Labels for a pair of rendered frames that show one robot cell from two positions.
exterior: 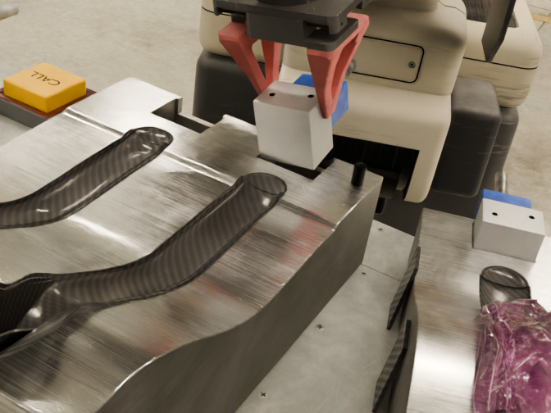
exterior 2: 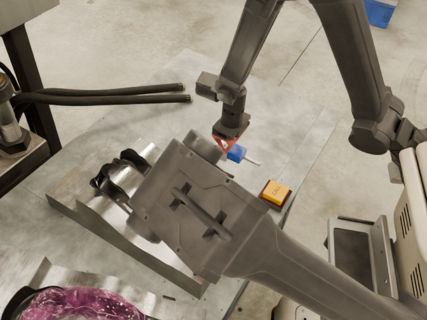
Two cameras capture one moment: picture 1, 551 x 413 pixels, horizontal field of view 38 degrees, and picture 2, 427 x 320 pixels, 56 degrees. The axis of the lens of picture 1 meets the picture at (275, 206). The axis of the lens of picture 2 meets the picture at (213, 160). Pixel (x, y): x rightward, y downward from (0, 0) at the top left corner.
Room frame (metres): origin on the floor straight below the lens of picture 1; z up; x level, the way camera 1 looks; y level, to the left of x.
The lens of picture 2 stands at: (0.57, -0.48, 1.76)
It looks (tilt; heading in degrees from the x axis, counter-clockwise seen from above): 48 degrees down; 92
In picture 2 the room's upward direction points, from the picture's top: 6 degrees clockwise
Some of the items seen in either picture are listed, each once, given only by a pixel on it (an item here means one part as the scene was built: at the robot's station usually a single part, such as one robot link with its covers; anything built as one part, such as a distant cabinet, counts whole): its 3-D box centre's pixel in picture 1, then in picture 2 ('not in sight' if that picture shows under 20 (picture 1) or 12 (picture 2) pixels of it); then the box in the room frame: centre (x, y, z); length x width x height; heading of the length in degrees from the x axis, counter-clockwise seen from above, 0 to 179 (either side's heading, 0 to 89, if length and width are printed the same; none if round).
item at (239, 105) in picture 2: not in sight; (232, 96); (0.58, 0.31, 1.12); 0.07 x 0.06 x 0.07; 158
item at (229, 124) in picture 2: not in sight; (232, 115); (0.59, 0.31, 1.06); 0.10 x 0.07 x 0.07; 65
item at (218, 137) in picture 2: not in sight; (227, 138); (0.58, 0.29, 0.99); 0.07 x 0.07 x 0.09; 65
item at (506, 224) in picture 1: (502, 211); not in sight; (0.60, -0.20, 0.86); 0.13 x 0.05 x 0.05; 173
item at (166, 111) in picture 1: (188, 132); not in sight; (0.62, 0.09, 0.87); 0.05 x 0.05 x 0.04; 65
